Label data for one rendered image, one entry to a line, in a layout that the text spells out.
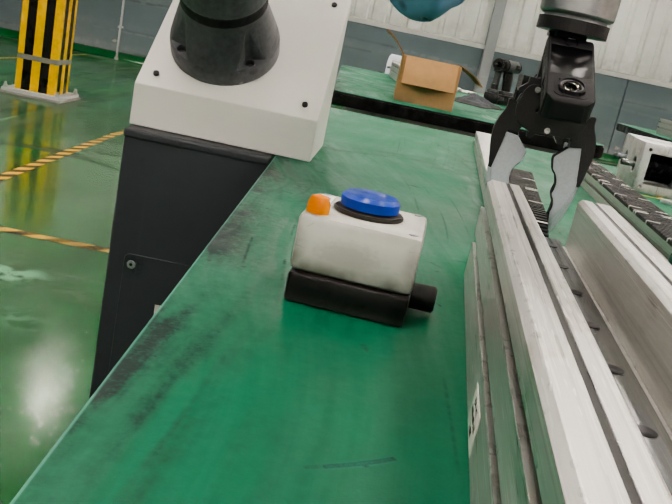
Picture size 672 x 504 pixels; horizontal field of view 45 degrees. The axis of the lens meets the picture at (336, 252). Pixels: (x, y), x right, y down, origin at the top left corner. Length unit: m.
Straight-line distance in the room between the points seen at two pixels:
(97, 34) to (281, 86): 11.05
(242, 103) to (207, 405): 0.76
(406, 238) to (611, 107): 11.62
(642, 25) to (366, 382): 11.80
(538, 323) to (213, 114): 0.85
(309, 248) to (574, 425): 0.31
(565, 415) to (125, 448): 0.18
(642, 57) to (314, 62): 11.12
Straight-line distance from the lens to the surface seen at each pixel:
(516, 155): 0.85
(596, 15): 0.84
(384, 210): 0.52
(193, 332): 0.45
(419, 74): 2.74
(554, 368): 0.26
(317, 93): 1.12
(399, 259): 0.51
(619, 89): 12.11
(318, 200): 0.51
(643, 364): 0.41
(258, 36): 1.10
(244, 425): 0.36
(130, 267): 1.14
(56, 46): 6.85
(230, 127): 1.10
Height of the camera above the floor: 0.95
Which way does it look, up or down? 15 degrees down
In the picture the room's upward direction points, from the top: 12 degrees clockwise
